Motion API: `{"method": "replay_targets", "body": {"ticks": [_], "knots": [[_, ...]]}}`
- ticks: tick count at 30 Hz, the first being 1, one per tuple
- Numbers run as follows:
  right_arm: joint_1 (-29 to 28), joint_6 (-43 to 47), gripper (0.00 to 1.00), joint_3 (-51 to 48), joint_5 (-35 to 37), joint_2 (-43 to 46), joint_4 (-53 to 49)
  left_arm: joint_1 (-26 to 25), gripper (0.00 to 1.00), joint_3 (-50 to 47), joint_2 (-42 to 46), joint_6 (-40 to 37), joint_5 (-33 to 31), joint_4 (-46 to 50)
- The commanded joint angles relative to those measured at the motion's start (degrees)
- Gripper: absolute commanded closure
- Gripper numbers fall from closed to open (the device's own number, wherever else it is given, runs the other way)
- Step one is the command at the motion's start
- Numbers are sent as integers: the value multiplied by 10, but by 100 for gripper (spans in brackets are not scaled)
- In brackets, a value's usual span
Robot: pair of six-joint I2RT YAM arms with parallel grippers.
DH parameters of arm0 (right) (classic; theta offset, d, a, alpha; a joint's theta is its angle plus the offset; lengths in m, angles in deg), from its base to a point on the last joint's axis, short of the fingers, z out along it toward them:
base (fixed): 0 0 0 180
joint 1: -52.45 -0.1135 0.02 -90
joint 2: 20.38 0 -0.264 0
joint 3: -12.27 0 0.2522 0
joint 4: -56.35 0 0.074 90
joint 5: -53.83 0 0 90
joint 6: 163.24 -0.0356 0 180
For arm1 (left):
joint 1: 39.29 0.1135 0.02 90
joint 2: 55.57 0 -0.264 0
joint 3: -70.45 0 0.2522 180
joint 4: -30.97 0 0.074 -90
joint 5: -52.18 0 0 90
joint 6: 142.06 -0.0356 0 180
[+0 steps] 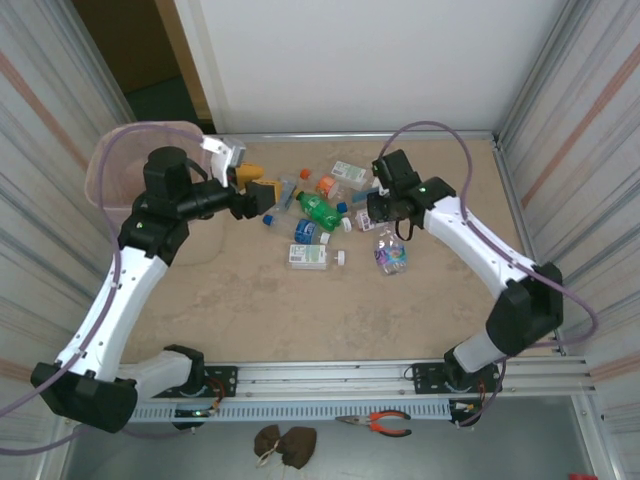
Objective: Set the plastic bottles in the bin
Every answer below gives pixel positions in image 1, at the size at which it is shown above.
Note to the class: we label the square clear bottle grey label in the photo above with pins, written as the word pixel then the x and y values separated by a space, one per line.
pixel 290 192

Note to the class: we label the square bottle green white label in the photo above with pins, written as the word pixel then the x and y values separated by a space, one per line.
pixel 348 172

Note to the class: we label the clear bottle blue label white cap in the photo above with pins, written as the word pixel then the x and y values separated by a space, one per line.
pixel 305 231

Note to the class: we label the square bottle purple grape label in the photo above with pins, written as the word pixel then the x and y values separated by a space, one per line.
pixel 367 222

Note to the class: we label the green bottle green cap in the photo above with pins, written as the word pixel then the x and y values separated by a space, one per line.
pixel 320 210

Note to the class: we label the clear bottle orange label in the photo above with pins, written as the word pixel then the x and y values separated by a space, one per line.
pixel 327 186

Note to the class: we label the square clear bottle white label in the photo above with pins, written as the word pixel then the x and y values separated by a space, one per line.
pixel 306 255

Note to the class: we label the beige bin pink bag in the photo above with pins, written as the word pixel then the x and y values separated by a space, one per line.
pixel 200 245

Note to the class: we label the clear bottle colourful label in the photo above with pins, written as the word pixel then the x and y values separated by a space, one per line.
pixel 392 257

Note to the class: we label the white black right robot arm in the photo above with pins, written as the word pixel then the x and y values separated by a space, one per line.
pixel 475 240

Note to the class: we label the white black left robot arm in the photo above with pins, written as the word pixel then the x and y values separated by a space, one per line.
pixel 120 300

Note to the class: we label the loose blue bottle cap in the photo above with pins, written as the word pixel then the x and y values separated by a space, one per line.
pixel 269 219

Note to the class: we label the brown wooden door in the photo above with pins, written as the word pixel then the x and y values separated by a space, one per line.
pixel 130 45

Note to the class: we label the controller board green light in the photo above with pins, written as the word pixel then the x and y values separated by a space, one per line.
pixel 195 413

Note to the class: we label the brown cloth pouch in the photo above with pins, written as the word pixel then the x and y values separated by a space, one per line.
pixel 297 445

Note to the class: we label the red object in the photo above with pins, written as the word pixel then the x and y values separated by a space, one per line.
pixel 582 477

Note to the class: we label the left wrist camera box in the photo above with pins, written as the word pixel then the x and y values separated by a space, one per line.
pixel 225 155

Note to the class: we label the aluminium back frame bar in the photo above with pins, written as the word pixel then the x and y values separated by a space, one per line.
pixel 350 136

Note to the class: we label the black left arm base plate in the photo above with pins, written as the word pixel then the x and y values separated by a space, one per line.
pixel 225 380

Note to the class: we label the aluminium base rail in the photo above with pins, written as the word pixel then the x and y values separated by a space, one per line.
pixel 325 375

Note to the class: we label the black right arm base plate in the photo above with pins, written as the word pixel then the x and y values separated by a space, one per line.
pixel 425 380

